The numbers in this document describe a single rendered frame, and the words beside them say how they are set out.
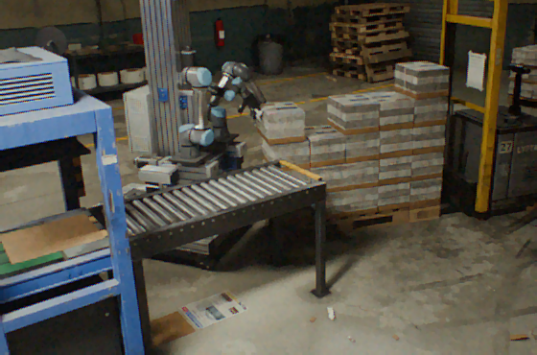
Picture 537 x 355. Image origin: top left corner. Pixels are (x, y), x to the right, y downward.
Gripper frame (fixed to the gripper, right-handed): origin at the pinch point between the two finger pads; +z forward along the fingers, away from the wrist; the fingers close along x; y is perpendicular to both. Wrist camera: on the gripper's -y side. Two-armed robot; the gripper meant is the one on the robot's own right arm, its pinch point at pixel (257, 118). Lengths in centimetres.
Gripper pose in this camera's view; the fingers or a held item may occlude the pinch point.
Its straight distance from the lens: 429.0
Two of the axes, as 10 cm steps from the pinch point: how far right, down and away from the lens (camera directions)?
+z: 5.1, 7.6, 4.0
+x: -2.5, -3.1, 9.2
